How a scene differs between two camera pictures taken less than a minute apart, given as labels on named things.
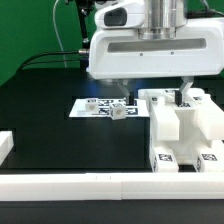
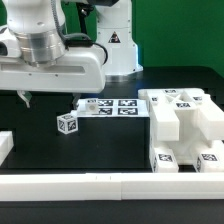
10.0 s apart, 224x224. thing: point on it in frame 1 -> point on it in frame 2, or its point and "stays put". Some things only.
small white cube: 162,160 stays put
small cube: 118,111 -> 67,123
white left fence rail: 6,144 stays put
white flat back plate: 134,110 stays put
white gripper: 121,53 -> 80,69
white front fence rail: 111,186 stays put
